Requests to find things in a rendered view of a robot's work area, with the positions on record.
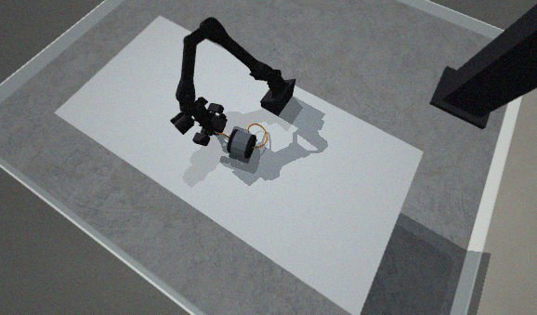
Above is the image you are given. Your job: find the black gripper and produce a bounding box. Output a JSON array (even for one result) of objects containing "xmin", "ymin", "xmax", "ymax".
[{"xmin": 193, "ymin": 103, "xmax": 224, "ymax": 146}]

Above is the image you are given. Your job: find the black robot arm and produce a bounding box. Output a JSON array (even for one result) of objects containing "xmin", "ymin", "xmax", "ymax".
[{"xmin": 170, "ymin": 17, "xmax": 289, "ymax": 135}]

